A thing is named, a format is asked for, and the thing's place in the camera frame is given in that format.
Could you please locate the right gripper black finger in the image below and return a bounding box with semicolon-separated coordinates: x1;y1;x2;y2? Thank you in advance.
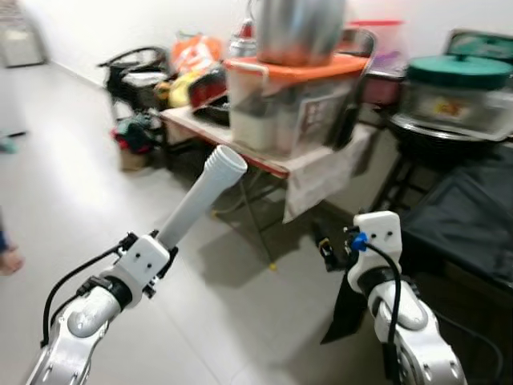
313;223;336;272

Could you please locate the white plastic table leg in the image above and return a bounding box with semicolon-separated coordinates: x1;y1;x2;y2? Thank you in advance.
156;144;249;249

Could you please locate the beige cloth-covered bench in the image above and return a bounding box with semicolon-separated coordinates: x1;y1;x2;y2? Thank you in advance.
159;104;378;221

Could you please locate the brown cardboard box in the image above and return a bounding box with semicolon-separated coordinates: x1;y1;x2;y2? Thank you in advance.
119;148;151;171

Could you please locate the black metal stand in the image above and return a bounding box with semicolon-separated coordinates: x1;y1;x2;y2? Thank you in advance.
373;152;418;213

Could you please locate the green and red bag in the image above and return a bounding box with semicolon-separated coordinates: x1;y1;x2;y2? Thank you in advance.
112;116;161;155

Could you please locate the black tablecloth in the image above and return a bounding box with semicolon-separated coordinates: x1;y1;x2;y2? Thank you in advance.
321;144;513;346

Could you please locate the black wok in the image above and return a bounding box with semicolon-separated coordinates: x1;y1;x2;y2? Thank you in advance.
389;116;513;157

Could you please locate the clear storage box orange lid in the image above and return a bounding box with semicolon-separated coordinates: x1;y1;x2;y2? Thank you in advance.
224;52;371;157

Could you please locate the yellow plastic bag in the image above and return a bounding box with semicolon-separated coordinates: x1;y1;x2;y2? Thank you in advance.
167;71;201;109

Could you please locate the black shiny bag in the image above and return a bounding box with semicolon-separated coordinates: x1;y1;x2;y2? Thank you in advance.
333;28;379;149

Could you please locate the black metal chair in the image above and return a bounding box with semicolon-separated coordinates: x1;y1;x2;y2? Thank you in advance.
98;47;171;113

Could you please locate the red and black pan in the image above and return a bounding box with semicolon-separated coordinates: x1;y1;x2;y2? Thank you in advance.
188;66;229;109

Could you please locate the clear plastic storage box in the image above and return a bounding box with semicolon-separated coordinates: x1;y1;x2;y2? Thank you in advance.
397;80;513;137

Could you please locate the orange plastic bag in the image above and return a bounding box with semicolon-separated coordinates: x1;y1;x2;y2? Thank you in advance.
171;34;224;73

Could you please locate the colourful printed carton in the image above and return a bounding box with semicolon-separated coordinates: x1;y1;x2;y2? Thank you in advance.
445;30;513;63

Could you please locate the white cabinet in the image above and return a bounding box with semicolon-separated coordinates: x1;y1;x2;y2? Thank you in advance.
0;22;47;69

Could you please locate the steel kettle red knob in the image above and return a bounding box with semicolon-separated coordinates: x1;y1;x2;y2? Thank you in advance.
230;20;259;59

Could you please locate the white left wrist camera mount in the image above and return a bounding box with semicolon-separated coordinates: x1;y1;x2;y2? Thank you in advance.
112;234;173;306

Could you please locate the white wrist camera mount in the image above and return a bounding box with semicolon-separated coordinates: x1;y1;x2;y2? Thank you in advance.
112;234;173;306
346;210;403;294

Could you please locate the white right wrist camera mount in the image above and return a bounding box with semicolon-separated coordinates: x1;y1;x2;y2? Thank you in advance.
346;210;403;294

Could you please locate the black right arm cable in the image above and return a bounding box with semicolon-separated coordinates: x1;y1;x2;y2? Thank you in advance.
353;233;506;385

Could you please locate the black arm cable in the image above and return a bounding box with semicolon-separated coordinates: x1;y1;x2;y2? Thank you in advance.
42;245;129;346
353;233;506;385

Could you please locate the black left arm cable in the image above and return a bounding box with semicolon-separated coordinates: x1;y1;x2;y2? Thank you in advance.
42;245;129;346

